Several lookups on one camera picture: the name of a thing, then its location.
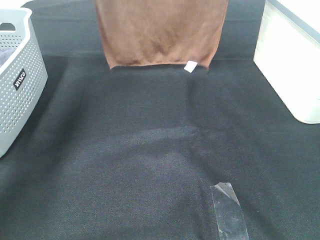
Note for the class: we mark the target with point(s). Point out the brown microfibre towel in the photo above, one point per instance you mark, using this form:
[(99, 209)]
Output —
[(139, 33)]

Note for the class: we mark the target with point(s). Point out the black fabric table cover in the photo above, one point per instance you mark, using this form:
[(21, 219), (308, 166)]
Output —
[(131, 153)]

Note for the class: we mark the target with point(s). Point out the clear adhesive tape strip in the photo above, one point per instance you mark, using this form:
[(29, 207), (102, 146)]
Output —
[(230, 219)]

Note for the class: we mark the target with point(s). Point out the grey perforated laundry basket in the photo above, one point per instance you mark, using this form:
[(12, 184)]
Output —
[(23, 81)]

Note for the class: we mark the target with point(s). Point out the white plastic storage bin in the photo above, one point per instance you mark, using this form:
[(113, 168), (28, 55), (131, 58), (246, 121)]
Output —
[(287, 53)]

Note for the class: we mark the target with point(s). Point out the grey cloth in basket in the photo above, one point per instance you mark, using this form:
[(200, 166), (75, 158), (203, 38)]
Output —
[(6, 57)]

